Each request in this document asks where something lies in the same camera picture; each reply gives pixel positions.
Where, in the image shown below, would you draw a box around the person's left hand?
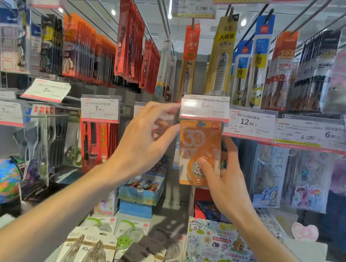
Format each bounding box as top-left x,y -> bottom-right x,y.
106,97 -> 183,187

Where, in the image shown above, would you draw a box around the person's right hand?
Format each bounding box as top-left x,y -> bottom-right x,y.
190,133 -> 263,227

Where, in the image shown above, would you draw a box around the orange correction tape packet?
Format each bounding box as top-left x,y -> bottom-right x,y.
173,117 -> 226,190

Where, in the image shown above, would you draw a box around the person's left forearm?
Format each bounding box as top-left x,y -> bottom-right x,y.
0,148 -> 137,262

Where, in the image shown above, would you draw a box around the person's right forearm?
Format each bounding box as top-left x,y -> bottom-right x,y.
232,208 -> 346,262

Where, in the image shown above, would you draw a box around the red box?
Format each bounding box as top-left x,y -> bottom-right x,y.
192,187 -> 235,225

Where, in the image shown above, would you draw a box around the blue card display box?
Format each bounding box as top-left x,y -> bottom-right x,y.
117,152 -> 168,208

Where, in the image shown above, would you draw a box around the blue cartoon sticker packet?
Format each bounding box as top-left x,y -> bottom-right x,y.
249,144 -> 291,211

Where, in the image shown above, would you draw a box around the white blue pen packets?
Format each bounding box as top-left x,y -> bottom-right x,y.
154,37 -> 180,103

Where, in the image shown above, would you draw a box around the row of red cutter packets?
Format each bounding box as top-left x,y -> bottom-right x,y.
74,119 -> 121,177

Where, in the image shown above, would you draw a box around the plain blue box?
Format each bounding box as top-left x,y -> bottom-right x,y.
118,199 -> 155,220

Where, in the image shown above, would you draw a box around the orange refill packet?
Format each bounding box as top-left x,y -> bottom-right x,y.
177,22 -> 202,102

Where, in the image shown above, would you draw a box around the colourful cartoon sticker book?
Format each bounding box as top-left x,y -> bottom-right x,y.
183,216 -> 262,262

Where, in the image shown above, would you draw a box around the small pastel card box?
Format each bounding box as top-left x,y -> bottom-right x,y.
94,185 -> 121,218

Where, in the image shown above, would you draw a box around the green scissors packet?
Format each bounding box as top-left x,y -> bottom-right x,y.
62,118 -> 87,168

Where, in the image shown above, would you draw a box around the grey clear correction tape packet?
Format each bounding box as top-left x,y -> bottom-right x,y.
159,231 -> 188,262

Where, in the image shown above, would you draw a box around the yellow refill packet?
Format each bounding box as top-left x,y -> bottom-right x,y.
203,12 -> 240,99

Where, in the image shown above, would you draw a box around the short blue pen packet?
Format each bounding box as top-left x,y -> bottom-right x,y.
229,39 -> 254,107

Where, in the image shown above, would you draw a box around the white green correction tape packet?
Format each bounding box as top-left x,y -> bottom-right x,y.
112,217 -> 152,262
79,213 -> 118,235

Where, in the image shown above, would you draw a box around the pony sticker packet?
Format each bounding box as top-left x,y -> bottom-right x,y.
289,148 -> 336,215

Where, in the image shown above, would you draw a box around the row of tall red packets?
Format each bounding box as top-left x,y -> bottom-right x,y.
111,0 -> 150,85

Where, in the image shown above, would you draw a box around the dark grey correction tape packet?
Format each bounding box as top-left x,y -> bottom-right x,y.
107,231 -> 169,262

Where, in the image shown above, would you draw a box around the pink heart eraser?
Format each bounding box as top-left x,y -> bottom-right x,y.
290,221 -> 321,243

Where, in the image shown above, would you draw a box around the tall blue pen packet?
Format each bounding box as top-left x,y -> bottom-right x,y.
246,13 -> 276,109

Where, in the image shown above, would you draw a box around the row of orange pen packets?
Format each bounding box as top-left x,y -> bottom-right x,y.
261,28 -> 300,113

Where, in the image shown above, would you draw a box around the row of orange hanging packets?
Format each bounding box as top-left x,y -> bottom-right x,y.
57,12 -> 121,88

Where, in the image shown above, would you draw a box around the row of grey scissors packets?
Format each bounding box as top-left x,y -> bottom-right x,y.
9,103 -> 72,187

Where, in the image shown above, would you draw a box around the beige clear correction tape packet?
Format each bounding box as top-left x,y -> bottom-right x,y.
75,233 -> 119,262
54,224 -> 87,262

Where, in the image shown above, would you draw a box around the row of black pen packets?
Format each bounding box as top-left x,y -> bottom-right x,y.
289,26 -> 342,116

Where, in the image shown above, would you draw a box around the grey metal display hooks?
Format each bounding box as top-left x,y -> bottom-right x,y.
61,0 -> 346,67

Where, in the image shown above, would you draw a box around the row of black hanging packets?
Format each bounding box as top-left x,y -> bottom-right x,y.
36,13 -> 67,75

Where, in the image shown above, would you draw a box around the row of label sticker packets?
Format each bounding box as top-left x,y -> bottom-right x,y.
0,2 -> 37,75

